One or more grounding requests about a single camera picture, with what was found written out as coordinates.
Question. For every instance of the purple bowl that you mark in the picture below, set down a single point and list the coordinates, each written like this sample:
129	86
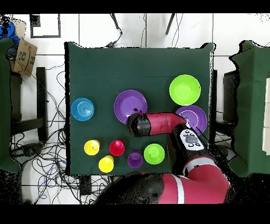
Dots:
128	103
196	116

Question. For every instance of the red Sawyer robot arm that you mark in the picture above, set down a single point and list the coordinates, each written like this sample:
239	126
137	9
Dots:
200	186

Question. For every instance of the red cup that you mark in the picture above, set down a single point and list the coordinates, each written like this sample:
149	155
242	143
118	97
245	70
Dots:
117	148

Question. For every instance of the dark green tablecloth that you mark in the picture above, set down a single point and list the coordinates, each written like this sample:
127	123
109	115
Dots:
126	67

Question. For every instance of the small green bowl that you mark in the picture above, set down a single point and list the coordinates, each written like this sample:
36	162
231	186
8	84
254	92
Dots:
154	153

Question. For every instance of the purple cup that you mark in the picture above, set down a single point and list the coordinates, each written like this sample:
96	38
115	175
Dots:
135	160

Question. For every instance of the small blue bowl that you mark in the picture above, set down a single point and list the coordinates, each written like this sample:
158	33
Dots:
82	109

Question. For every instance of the large green bowl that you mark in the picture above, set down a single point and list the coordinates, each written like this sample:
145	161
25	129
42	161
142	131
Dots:
185	89

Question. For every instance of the yellow cup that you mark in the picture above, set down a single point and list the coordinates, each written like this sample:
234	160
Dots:
106	163
91	147

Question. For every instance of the black power adapter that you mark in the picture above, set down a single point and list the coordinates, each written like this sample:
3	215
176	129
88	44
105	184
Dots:
110	44

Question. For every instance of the black tripod leg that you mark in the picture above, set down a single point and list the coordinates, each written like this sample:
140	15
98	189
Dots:
170	24
115	22

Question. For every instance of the green-covered side table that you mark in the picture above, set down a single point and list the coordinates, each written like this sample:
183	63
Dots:
251	105
4	105

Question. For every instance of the brown cardboard box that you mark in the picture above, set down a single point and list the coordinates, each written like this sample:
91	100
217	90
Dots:
24	59

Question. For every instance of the white foam blocks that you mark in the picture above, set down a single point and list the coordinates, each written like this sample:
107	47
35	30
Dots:
266	114

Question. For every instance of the blue fabric bag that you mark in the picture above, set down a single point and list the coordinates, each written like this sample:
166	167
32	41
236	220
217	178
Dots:
8	31

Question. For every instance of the grey pedestal foot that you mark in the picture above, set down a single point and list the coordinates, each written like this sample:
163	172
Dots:
228	155
28	150

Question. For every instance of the black square floor frame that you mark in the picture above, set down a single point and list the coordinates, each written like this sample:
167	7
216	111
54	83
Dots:
35	20

